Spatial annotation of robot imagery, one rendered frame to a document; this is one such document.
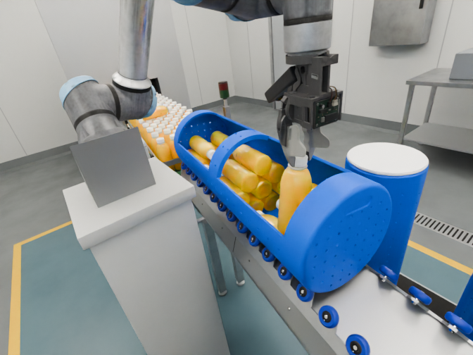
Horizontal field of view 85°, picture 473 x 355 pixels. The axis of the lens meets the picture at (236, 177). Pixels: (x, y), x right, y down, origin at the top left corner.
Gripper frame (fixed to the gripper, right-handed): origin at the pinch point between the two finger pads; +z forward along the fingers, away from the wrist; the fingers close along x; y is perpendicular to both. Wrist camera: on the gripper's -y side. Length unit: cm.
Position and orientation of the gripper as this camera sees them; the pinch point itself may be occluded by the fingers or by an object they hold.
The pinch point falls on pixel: (298, 156)
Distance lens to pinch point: 56.6
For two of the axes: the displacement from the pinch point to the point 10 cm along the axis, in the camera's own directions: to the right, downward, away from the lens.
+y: 4.8, 3.9, -7.9
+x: 8.7, -3.3, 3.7
